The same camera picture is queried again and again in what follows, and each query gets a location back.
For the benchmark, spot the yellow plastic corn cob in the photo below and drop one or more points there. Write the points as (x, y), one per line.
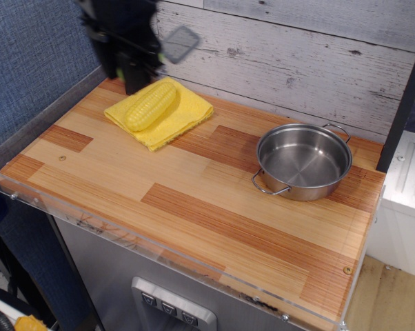
(149, 107)

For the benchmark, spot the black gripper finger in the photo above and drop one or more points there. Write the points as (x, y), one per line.
(138, 72)
(107, 62)

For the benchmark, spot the green handled grey spatula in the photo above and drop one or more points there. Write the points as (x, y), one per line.
(180, 45)

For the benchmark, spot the yellow black object bottom left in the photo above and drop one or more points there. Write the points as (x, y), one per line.
(25, 323)

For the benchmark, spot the yellow folded cloth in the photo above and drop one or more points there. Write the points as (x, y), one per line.
(186, 112)

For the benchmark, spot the silver dispenser button panel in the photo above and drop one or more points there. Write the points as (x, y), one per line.
(169, 308)

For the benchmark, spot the stainless steel pot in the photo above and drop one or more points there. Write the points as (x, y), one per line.
(302, 162)

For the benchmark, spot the silver toy fridge cabinet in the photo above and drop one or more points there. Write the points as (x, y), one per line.
(108, 259)

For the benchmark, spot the white box with ridges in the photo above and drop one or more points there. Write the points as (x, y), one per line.
(392, 237)

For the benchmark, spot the black right upright post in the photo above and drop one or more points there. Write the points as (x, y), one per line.
(398, 125)

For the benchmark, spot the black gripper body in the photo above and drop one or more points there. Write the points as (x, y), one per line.
(122, 26)

